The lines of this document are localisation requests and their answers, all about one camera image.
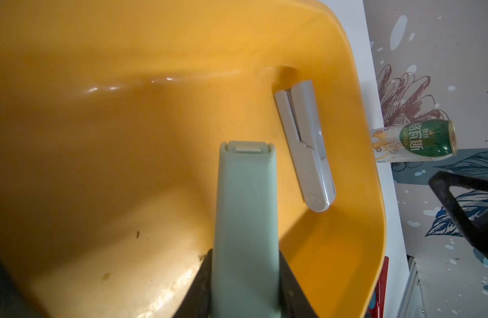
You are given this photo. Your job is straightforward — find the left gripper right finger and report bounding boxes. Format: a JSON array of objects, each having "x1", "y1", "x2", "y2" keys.
[{"x1": 279, "y1": 252, "x2": 318, "y2": 318}]

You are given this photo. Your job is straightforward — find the yellow plastic storage box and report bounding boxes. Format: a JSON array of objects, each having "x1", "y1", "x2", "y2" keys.
[{"x1": 0, "y1": 1, "x2": 386, "y2": 317}]

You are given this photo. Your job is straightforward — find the grey pruning pliers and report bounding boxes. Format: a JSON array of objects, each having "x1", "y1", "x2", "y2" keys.
[{"x1": 274, "y1": 80, "x2": 336, "y2": 213}]

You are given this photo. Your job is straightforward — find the mint green pliers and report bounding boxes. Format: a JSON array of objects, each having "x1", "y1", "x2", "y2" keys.
[{"x1": 211, "y1": 141, "x2": 281, "y2": 317}]

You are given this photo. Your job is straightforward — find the red plastic tool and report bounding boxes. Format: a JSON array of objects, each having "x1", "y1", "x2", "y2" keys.
[{"x1": 365, "y1": 257, "x2": 389, "y2": 318}]

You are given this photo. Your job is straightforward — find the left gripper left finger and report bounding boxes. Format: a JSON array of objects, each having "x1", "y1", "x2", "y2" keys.
[{"x1": 182, "y1": 249, "x2": 213, "y2": 317}]

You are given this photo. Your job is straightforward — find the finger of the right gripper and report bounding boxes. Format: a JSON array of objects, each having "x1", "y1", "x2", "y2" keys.
[{"x1": 428, "y1": 171, "x2": 488, "y2": 260}]

